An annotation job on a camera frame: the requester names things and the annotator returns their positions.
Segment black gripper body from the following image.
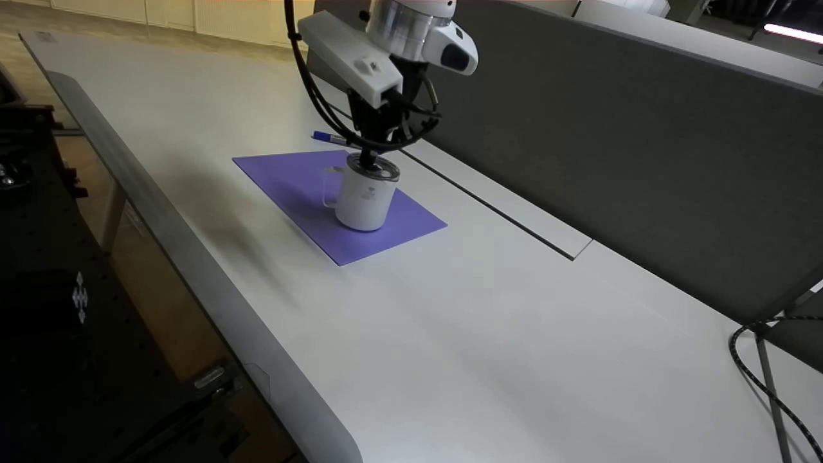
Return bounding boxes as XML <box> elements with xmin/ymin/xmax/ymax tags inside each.
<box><xmin>345</xmin><ymin>84</ymin><xmax>421</xmax><ymax>154</ymax></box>

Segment grey metal pole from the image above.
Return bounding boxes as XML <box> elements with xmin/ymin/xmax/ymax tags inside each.
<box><xmin>751</xmin><ymin>331</ymin><xmax>797</xmax><ymax>463</ymax></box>

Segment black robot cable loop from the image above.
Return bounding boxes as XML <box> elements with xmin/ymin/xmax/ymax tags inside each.
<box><xmin>282</xmin><ymin>0</ymin><xmax>445</xmax><ymax>156</ymax></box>

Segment black cable by partition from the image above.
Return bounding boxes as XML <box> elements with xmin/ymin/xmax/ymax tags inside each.
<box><xmin>727</xmin><ymin>319</ymin><xmax>823</xmax><ymax>463</ymax></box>

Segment beige cabinet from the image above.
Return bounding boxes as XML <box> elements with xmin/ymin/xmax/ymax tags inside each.
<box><xmin>48</xmin><ymin>0</ymin><xmax>317</xmax><ymax>51</ymax></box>

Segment large grey partition panel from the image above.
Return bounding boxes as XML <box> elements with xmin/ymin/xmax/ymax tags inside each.
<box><xmin>311</xmin><ymin>0</ymin><xmax>823</xmax><ymax>323</ymax></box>

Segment purple rectangular mat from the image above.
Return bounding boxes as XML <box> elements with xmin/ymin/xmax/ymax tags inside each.
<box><xmin>230</xmin><ymin>145</ymin><xmax>449</xmax><ymax>266</ymax></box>

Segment white ceramic mug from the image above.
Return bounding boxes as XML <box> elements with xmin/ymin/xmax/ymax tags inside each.
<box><xmin>318</xmin><ymin>150</ymin><xmax>404</xmax><ymax>233</ymax></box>

